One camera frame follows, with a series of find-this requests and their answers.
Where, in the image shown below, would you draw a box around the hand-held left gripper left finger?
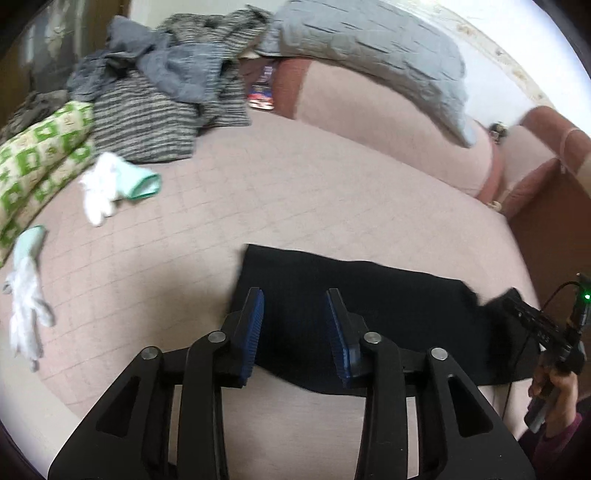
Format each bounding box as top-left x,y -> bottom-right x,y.
47,287 -> 266,480

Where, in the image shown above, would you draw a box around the black pants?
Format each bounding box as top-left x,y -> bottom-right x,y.
231,244 -> 541,395

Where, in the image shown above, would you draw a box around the pile of grey clothes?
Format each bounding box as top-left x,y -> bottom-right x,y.
92,4 -> 273,164

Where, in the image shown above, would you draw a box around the maroon cloth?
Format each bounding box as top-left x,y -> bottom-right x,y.
238,58 -> 278,93

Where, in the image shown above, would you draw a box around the wooden door with glass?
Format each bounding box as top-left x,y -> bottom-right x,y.
0,0 -> 132,125

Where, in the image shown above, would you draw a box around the short pink sofa bolster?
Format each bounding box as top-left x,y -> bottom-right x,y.
501,124 -> 561,217

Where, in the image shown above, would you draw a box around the grey quilted pillow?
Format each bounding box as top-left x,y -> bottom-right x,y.
256,0 -> 476,147

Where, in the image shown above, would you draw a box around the green patterned blanket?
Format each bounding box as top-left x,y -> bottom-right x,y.
0,100 -> 98,268

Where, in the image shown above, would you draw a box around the dark grey cloth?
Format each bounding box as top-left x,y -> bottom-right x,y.
0,90 -> 70,144

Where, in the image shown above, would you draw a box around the white cord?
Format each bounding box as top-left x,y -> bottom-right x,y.
556,129 -> 587,174

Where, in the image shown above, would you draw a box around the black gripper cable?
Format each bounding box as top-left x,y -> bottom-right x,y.
502,281 -> 581,418

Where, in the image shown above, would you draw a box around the colourful small packet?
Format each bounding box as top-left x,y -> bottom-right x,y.
248,65 -> 276,112

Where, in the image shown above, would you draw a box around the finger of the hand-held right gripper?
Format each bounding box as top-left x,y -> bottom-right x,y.
501,287 -> 561,352

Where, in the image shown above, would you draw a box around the grey denim garment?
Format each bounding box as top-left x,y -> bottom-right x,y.
67,15 -> 225,104

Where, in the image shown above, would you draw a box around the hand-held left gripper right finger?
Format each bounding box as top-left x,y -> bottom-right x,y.
324,288 -> 536,480

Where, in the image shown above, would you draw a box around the person's right hand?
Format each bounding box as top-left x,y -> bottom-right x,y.
529,364 -> 581,437

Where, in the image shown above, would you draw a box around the white glove with green cuff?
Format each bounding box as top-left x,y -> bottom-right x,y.
2,224 -> 56,372
78,151 -> 162,228

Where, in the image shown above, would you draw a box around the long pink sofa bolster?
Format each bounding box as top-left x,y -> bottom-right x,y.
272,55 -> 506,204

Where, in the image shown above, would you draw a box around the person's right forearm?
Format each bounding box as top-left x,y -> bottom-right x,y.
519,413 -> 589,480

